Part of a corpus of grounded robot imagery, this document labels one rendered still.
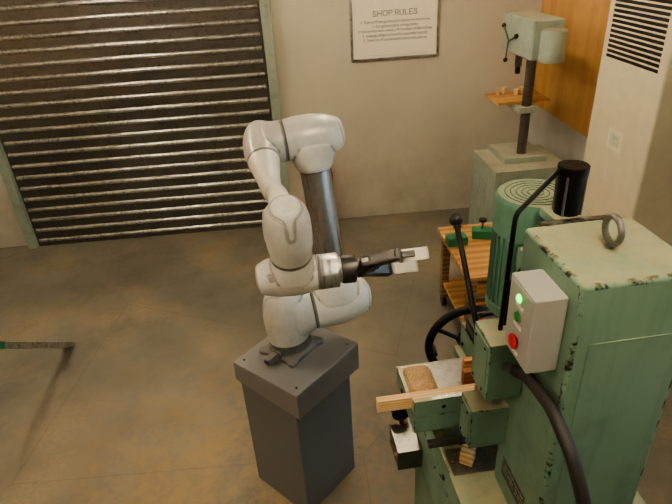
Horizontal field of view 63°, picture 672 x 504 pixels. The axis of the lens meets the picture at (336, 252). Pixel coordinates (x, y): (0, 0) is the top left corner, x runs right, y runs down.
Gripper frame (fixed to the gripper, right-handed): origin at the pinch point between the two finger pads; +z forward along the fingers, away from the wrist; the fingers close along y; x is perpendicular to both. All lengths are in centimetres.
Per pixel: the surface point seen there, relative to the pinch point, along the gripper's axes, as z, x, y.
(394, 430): -5, -44, -53
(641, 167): 127, 49, -84
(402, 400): -7.0, -34.1, -17.6
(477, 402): 6.4, -36.4, 5.5
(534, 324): 7.8, -23.6, 42.9
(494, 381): 6.8, -32.2, 19.1
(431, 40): 86, 206, -203
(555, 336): 12.0, -25.9, 40.6
